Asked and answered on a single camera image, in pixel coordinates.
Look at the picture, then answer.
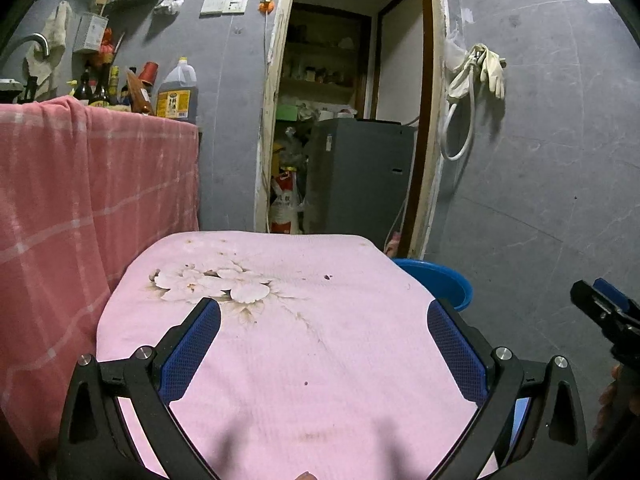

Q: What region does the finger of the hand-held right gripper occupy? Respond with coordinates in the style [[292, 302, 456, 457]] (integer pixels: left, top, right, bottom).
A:
[[592, 277, 640, 317], [571, 280, 626, 331]]

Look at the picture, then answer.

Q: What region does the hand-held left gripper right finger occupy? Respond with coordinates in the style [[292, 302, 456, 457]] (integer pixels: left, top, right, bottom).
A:
[[426, 297, 590, 480]]

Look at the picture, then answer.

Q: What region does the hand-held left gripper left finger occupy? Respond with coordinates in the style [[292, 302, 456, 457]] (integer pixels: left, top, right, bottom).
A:
[[57, 296, 223, 480]]

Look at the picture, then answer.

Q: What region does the person's right hand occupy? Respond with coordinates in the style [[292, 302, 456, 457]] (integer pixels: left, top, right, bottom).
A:
[[594, 365, 625, 438]]

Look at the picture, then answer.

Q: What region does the blue plastic basin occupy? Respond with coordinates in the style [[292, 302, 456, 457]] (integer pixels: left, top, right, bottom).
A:
[[390, 257, 473, 313]]

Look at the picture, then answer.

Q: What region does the pink floral cloth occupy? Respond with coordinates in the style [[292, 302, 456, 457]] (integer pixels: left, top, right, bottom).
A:
[[95, 230, 501, 480]]

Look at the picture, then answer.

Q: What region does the red white sack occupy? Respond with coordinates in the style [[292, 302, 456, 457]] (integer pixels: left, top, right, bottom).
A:
[[270, 167, 306, 235]]

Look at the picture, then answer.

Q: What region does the pink checked towel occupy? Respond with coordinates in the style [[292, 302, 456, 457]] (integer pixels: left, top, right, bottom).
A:
[[0, 95, 201, 461]]

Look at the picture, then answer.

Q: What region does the grey washing machine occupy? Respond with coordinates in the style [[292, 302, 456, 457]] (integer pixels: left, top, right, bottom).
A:
[[302, 117, 417, 241]]

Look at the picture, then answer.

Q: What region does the large oil bottle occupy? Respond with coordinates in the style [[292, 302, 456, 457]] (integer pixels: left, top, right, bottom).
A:
[[156, 57, 198, 123]]

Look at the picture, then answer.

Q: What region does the dark glass bottle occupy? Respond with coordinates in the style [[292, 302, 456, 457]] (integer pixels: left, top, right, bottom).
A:
[[72, 72, 93, 106], [91, 67, 112, 108]]

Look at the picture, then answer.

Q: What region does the wooden storage shelf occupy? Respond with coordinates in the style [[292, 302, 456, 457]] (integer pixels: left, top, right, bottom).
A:
[[277, 2, 373, 121]]

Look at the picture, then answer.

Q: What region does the red hanging bag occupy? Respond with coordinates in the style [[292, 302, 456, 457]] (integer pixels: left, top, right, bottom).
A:
[[99, 27, 121, 66]]

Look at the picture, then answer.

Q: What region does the white cooktop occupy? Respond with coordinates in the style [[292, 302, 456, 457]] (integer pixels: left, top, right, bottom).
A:
[[0, 77, 23, 106]]

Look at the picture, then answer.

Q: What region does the metal utensil holder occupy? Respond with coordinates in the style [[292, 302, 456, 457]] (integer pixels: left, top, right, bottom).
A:
[[72, 12, 110, 56]]

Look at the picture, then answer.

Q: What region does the metal faucet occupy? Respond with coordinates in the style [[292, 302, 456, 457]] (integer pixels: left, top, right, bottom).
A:
[[0, 32, 51, 68]]

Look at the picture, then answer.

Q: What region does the beige hanging rag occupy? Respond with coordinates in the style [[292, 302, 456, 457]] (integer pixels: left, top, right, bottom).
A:
[[25, 0, 73, 88]]

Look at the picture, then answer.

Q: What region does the wooden door frame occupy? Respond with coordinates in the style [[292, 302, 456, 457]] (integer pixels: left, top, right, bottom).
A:
[[254, 0, 451, 261]]

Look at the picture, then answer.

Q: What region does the white hose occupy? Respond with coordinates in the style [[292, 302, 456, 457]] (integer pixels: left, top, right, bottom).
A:
[[440, 60, 476, 162]]

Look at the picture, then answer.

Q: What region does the white wall switch panel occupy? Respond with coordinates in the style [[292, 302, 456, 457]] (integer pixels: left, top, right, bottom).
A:
[[200, 0, 249, 16]]

